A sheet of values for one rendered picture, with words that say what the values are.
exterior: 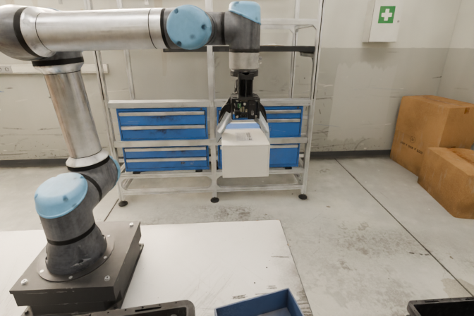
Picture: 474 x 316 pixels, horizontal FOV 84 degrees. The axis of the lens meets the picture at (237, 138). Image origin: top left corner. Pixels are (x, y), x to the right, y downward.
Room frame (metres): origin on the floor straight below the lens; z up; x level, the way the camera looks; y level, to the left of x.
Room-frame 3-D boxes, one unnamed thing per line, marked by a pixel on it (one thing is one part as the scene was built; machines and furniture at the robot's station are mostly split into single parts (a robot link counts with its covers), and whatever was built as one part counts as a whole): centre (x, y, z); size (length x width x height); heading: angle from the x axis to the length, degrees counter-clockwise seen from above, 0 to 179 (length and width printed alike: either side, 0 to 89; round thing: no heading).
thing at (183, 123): (2.06, 0.60, 0.60); 0.72 x 0.03 x 0.56; 94
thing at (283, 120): (2.11, -0.19, 0.60); 0.72 x 0.03 x 0.56; 94
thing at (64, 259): (0.59, 0.46, 0.85); 0.15 x 0.15 x 0.10
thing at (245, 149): (0.70, -0.02, 1.09); 0.20 x 0.12 x 0.09; 4
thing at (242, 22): (0.68, -0.02, 1.41); 0.09 x 0.08 x 0.11; 87
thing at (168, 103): (2.12, 0.21, 0.91); 1.70 x 0.10 x 0.05; 94
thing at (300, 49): (2.33, -0.03, 1.32); 1.20 x 0.45 x 0.06; 94
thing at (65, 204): (0.60, 0.45, 0.97); 0.13 x 0.12 x 0.14; 177
